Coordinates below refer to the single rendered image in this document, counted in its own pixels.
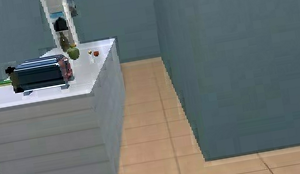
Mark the green flat item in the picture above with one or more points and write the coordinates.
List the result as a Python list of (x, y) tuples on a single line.
[(4, 82)]

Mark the green apple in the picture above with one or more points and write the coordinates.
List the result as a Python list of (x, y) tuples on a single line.
[(73, 53)]

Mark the dark green bottle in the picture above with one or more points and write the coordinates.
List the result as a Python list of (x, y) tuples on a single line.
[(63, 42)]

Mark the black pot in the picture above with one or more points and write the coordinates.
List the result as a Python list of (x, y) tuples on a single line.
[(60, 24)]

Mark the white kitchen counter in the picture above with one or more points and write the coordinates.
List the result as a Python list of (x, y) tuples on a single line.
[(48, 139)]

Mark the dark hanging wall item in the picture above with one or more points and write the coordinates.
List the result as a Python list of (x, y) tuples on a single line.
[(72, 6)]

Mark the clear salt shaker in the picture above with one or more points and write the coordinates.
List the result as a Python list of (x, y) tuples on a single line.
[(90, 55)]

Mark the small red tomato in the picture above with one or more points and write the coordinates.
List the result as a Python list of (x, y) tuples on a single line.
[(96, 53)]

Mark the silver toaster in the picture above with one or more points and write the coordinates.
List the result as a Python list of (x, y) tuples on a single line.
[(41, 72)]

